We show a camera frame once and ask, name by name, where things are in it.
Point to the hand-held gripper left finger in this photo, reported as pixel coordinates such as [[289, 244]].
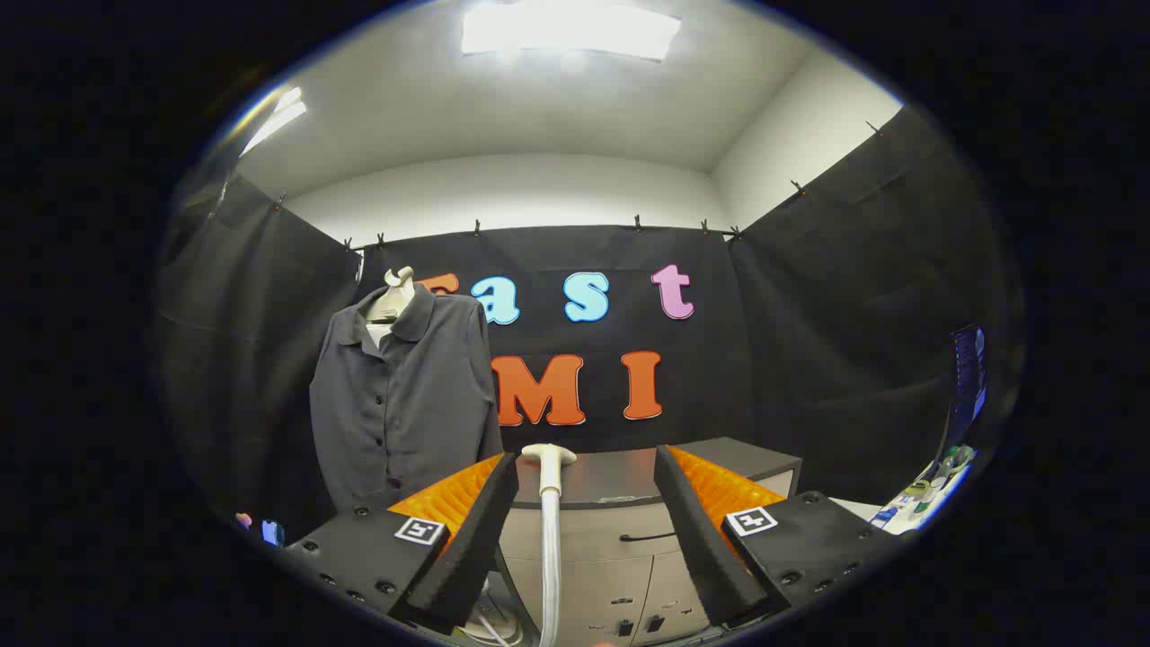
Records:
[[467, 548]]

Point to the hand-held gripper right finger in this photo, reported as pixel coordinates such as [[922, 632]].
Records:
[[705, 548]]

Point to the white garment steamer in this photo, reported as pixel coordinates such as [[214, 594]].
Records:
[[549, 467]]

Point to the grey button-up shirt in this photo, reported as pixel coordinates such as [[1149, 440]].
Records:
[[404, 404]]

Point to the white clothes hanger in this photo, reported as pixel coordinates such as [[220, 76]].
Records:
[[396, 292]]

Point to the grey cabinet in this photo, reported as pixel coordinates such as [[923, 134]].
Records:
[[620, 564]]

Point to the small glowing phone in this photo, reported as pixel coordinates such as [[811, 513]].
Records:
[[271, 532]]

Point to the white device with green parts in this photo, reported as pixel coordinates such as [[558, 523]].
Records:
[[925, 494]]

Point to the narrow ceiling light panel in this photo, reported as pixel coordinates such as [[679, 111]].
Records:
[[274, 119]]

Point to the large ceiling light panel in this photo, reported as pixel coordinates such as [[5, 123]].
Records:
[[570, 29]]

